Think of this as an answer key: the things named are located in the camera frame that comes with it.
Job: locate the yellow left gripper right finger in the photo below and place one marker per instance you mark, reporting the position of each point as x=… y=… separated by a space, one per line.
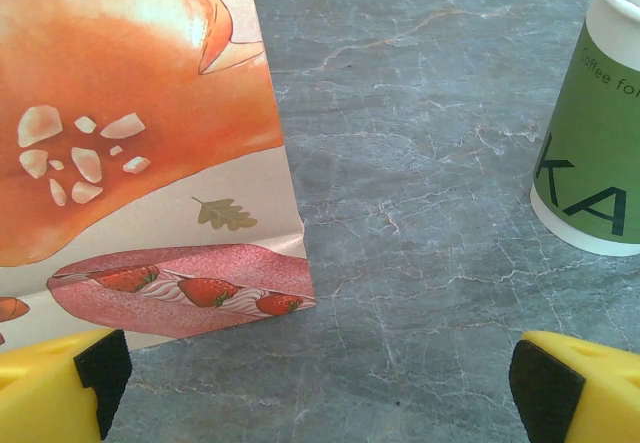
x=595 y=398

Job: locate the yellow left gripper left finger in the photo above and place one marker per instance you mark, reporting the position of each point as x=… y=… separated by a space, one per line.
x=45 y=393

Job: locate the green paper coffee cup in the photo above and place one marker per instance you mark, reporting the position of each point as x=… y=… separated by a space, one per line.
x=595 y=128

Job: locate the printed paper takeout bag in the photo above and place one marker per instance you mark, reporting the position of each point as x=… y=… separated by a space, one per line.
x=125 y=88

